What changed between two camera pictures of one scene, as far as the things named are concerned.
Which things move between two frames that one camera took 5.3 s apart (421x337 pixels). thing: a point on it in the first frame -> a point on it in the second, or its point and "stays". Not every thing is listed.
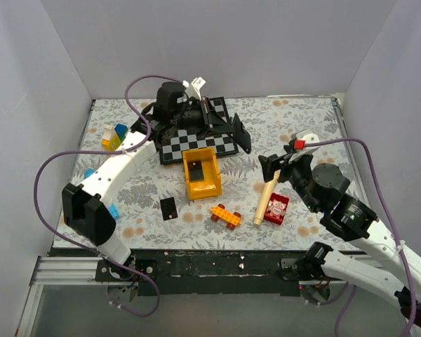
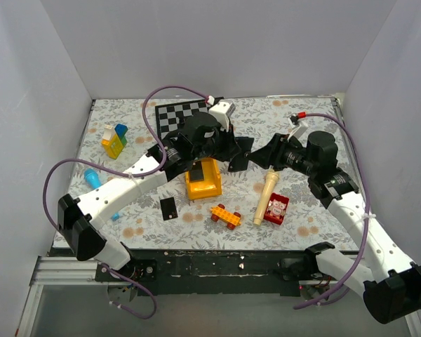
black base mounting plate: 204,272 stays
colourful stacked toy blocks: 113,137 stays
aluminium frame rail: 62,271 stays
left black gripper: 215,126 -> 231,148
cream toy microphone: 265,199 stays
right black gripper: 273,163 -> 271,154
